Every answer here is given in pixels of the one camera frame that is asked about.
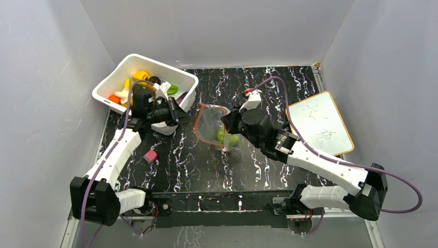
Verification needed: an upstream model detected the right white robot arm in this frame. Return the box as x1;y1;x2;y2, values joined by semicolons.
221;109;388;221

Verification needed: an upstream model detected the purple toy eggplant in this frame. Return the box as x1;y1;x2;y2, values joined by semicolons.
176;92;187;105

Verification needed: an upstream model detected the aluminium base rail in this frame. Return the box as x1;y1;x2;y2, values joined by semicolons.
61;191;383;247

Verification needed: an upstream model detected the clear orange-zip bag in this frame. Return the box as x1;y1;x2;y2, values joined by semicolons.
194;103;241;152

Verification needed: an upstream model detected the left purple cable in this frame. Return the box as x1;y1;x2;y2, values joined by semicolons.
79;80;157;248

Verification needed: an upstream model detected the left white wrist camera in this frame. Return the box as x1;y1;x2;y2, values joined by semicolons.
153;82;171;100

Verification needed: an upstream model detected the pink eraser block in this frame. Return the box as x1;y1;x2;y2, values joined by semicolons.
143;150;158;163

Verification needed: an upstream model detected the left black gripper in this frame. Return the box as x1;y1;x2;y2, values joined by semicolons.
147;98;195;128

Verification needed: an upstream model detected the dark brown toy fruit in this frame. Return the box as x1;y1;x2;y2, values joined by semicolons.
149;76;161;85

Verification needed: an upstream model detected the black marble table mat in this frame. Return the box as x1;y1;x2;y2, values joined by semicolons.
85;66;358;196

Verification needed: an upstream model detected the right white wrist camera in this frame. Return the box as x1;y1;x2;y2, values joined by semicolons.
239;88;261;112

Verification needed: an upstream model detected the green toy starfruit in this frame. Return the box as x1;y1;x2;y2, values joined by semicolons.
167;84;178;95

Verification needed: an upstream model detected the yellow toy bell pepper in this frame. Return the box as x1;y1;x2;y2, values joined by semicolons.
132;70;153;87

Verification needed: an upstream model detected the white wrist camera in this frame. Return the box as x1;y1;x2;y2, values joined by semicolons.
239;88;261;112
153;82;171;100

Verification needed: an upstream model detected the orange toy carrot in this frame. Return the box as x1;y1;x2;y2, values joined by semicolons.
108;95;121;104

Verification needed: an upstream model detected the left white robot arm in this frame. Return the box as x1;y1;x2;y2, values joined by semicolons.
70;90;191;226

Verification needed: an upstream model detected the white plastic bin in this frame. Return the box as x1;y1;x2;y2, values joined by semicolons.
91;53;199;136

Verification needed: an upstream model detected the white toy mushroom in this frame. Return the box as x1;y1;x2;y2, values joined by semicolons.
114;88;131;104

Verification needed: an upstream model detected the green toy cabbage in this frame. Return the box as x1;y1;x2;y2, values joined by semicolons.
216;128;240;147

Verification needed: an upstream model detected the small whiteboard wooden frame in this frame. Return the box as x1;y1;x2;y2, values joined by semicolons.
289;91;355;156

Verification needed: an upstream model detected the purple cable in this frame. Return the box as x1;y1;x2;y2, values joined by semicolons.
243;75;423;236
79;80;157;248

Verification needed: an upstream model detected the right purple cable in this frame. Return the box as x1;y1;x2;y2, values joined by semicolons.
243;75;423;236

